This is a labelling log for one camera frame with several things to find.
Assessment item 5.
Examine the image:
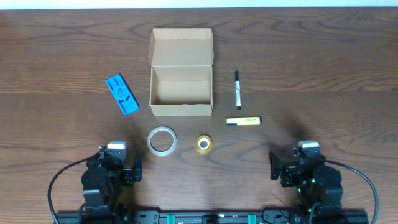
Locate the large clear tape roll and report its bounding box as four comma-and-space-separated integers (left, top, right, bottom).
147, 126, 178, 156

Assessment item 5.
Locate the yellow highlighter pen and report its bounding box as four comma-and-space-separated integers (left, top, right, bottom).
226, 116, 262, 126

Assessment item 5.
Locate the small yellow tape roll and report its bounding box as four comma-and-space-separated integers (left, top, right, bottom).
195, 134, 213, 154

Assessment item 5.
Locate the blue tape dispenser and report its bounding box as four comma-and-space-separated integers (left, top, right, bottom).
105, 73, 139, 116

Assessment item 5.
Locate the black and white marker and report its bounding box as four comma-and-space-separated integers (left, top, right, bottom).
234, 70, 242, 110

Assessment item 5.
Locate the brown cardboard box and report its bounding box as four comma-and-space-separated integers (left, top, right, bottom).
149, 28, 214, 116

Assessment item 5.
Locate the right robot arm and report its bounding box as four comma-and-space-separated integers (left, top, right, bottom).
269, 151, 343, 220

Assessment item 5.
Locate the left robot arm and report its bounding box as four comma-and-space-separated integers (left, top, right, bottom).
81, 149, 142, 221

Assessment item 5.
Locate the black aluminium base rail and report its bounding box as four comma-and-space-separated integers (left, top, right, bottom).
57, 209, 369, 224

